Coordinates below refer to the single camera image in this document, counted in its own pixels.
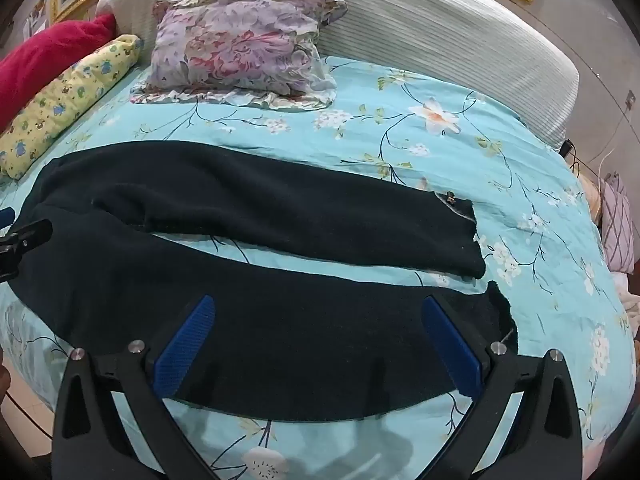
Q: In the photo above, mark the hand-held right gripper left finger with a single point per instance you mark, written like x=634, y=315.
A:
x=185, y=350

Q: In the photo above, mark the white ribbed headboard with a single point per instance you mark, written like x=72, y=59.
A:
x=425, y=25

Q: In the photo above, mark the teal floral bed sheet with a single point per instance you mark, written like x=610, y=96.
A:
x=375, y=125

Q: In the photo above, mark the purple floral pillow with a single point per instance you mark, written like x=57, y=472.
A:
x=235, y=45

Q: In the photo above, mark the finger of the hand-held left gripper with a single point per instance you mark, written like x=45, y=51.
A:
x=30, y=236

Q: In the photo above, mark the pink patterned cushion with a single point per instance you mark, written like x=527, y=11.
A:
x=617, y=225

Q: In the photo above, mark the yellow printed bolster pillow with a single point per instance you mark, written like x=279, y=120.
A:
x=70, y=95

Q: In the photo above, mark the black pants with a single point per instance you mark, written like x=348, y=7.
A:
x=250, y=330

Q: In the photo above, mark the small wall sticker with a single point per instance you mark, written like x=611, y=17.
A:
x=38, y=14

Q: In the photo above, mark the red pillow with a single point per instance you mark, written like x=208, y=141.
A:
x=45, y=55

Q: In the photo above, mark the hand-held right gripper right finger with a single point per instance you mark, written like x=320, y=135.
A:
x=450, y=345

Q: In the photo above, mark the wall outlet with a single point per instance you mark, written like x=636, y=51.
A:
x=631, y=100

